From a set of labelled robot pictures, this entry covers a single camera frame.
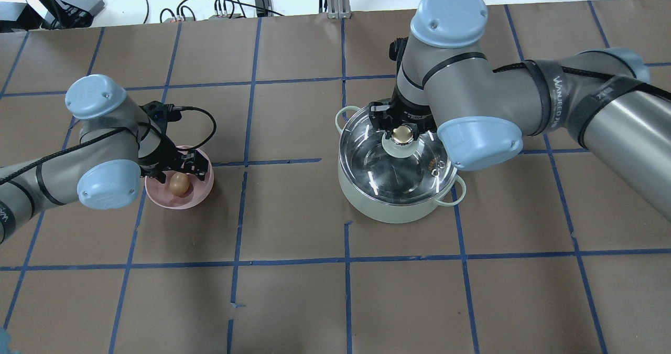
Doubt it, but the glass pot lid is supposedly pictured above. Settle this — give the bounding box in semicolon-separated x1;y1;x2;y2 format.
334;106;463;206

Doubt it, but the pink bowl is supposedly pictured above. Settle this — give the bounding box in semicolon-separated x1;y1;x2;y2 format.
144;146;215;210

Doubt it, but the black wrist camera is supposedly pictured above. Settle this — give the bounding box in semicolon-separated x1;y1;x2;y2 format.
141;101;182;124

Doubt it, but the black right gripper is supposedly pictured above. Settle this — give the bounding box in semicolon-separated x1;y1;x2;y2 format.
369;91;438;132

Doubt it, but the black power adapter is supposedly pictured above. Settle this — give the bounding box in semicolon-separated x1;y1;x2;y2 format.
254;0;272;17

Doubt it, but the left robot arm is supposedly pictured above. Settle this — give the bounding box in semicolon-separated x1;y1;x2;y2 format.
1;74;215;240

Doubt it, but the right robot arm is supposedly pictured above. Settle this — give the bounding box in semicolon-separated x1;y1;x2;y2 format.
369;0;670;218

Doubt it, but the brown egg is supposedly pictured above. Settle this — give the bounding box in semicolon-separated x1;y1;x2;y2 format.
168;172;191;197

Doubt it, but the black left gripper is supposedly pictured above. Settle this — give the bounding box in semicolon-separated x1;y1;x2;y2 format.
140;134;209;183

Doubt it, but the pale green cooking pot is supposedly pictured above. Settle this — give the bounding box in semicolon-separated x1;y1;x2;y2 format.
334;106;467;223

